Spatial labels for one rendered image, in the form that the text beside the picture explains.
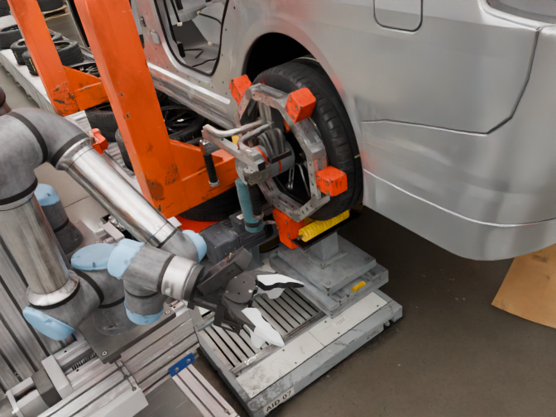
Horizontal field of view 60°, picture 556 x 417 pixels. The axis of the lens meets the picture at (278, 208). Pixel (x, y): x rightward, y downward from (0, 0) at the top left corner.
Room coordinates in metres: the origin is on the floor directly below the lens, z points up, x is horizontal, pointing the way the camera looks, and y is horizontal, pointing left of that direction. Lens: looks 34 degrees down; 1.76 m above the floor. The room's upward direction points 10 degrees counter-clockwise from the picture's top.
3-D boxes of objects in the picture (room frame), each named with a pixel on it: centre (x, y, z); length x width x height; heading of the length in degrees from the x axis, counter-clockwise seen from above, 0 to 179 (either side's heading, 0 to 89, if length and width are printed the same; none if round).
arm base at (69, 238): (1.41, 0.77, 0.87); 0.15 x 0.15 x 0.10
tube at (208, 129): (1.77, 0.11, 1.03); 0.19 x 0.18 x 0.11; 120
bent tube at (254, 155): (1.59, 0.01, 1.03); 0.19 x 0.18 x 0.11; 120
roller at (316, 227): (1.69, -0.19, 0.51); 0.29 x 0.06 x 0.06; 120
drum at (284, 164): (1.71, 0.02, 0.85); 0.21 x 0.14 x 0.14; 120
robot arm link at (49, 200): (1.41, 0.78, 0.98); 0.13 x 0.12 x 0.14; 111
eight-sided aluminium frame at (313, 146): (1.74, -0.04, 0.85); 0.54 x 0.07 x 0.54; 30
